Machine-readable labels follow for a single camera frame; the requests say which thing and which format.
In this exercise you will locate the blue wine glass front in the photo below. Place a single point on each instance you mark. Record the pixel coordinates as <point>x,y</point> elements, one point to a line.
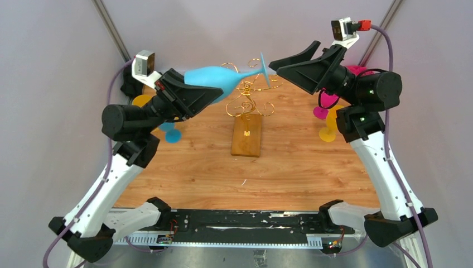
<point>172,134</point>

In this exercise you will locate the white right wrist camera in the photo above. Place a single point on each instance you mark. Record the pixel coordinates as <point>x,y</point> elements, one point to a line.
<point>345,31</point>

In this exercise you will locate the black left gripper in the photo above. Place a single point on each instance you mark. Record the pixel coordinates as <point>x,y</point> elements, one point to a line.
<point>184,100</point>

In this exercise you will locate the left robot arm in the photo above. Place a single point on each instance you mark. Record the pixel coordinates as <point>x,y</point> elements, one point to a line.
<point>107,177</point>

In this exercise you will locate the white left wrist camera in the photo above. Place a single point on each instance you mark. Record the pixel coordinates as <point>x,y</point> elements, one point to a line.
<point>143,69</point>

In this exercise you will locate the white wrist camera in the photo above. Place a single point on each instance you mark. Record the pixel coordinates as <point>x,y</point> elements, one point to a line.
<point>143,69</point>
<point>345,31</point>

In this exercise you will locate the black cloth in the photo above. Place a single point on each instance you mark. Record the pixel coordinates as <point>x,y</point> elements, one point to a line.
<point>130,86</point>

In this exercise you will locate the pink wine glass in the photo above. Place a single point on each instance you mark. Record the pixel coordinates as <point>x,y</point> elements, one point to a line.
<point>325,103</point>

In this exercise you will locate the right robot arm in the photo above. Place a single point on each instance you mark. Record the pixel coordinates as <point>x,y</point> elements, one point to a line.
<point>400,213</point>

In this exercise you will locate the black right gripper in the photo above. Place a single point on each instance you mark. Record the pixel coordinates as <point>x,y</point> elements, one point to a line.
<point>310,76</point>

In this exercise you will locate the gold wire wine glass rack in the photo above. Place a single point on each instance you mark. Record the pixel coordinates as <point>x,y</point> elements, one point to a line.
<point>248,115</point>

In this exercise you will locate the aluminium front rail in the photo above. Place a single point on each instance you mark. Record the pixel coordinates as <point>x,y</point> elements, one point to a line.
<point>90,233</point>

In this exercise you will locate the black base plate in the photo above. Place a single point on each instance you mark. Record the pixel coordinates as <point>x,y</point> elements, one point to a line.
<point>241,228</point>

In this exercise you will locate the pink cloth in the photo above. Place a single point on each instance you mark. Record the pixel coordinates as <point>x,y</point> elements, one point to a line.
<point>355,69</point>

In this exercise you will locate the blue wine glass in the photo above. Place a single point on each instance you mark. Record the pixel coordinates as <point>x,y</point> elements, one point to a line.
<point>222,77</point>
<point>172,134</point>

